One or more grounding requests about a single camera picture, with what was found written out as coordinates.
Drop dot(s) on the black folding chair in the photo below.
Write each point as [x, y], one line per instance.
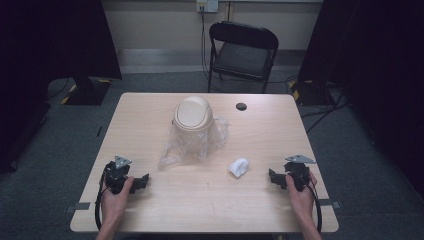
[243, 56]

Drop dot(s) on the dark curtain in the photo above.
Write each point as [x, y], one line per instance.
[373, 66]
[40, 66]

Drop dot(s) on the white paper ball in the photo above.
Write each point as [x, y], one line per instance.
[239, 167]

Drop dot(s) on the person's left hand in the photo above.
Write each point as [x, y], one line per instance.
[115, 203]

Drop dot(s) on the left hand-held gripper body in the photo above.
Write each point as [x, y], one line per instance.
[116, 175]

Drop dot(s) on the grey tape strip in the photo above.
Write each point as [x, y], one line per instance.
[329, 203]
[78, 206]

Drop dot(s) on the black stand base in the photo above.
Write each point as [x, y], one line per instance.
[87, 90]
[311, 93]

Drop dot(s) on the clear plastic bag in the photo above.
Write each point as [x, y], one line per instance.
[218, 133]

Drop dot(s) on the person's right hand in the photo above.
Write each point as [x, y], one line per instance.
[301, 203]

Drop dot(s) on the white wall socket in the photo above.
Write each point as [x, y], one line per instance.
[207, 5]

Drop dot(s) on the small black floor strip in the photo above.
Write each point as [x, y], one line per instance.
[99, 131]

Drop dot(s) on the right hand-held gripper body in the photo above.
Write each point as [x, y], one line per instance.
[297, 171]

